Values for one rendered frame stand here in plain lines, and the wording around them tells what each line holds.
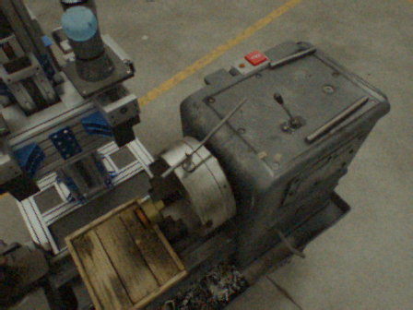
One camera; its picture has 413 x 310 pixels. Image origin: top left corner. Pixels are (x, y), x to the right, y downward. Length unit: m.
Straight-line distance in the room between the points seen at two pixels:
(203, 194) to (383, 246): 1.66
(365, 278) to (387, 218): 0.46
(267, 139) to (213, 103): 0.22
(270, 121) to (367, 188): 1.63
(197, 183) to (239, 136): 0.20
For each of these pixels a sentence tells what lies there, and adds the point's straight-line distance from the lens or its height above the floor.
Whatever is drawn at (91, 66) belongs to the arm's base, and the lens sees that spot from 1.33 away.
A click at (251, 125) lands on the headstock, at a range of 1.01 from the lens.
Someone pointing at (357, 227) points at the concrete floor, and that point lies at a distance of 2.39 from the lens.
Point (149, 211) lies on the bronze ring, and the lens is 1.01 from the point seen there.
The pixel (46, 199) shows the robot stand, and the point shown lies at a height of 0.21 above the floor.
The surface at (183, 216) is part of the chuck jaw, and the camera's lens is 1.00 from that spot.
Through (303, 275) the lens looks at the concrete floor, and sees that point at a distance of 2.16.
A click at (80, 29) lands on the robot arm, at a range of 1.26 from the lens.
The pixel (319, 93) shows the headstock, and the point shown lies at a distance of 1.16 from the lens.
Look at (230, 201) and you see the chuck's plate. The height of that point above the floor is 1.14.
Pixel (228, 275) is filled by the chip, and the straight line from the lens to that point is 1.50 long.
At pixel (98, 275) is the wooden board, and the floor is 0.89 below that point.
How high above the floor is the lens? 2.02
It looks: 55 degrees down
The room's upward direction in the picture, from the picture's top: 1 degrees counter-clockwise
